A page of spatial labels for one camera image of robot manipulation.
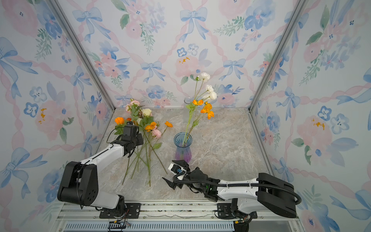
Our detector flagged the blue purple glass vase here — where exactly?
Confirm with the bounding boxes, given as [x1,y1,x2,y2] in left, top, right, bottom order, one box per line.
[174,132,193,163]

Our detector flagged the pink orange bud stem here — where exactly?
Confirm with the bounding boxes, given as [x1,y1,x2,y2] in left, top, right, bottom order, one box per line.
[144,121,174,187]

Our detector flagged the orange poppy flower stem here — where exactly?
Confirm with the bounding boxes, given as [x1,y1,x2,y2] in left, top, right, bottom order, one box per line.
[182,97,214,145]

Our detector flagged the white flower stem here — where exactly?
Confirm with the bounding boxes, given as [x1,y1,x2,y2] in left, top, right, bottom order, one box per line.
[182,72,218,146]

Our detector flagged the orange marigold flower stem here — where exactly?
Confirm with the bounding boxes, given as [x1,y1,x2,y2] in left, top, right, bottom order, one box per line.
[114,121,137,159]

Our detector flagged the pink rose flower stem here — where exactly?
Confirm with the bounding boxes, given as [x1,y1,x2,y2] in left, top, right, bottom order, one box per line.
[125,99,144,126]

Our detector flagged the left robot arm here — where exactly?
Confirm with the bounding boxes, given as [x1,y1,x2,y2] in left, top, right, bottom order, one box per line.
[57,122,144,217]

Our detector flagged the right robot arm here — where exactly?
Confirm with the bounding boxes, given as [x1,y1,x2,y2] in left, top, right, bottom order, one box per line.
[166,160,302,218]

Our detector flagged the clear frosted glass vase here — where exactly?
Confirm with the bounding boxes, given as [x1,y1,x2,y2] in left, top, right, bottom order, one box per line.
[183,97,194,118]

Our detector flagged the cream rose flower stem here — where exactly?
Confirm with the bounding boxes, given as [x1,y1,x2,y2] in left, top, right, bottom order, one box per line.
[139,108,157,165]

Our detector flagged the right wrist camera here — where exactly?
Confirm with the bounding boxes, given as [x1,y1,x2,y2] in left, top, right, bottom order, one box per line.
[168,163,190,180]

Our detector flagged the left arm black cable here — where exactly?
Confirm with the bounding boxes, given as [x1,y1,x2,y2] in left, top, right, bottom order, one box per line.
[105,127,125,146]

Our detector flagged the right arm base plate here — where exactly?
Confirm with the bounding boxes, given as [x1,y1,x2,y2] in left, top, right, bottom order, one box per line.
[216,202,258,220]

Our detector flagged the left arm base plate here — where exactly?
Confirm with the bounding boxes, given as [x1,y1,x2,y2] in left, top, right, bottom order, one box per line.
[99,203,142,219]

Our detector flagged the aluminium front rail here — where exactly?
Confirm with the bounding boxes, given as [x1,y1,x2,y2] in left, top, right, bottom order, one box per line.
[51,200,304,232]

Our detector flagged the left corner aluminium post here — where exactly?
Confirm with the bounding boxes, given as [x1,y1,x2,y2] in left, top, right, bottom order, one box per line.
[46,0,116,111]

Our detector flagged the corner aluminium post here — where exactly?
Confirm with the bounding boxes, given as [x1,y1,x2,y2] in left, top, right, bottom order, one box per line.
[46,0,116,111]
[248,0,307,114]

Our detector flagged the right corner aluminium post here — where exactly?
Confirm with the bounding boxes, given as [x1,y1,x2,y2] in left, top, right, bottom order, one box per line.
[248,0,307,114]

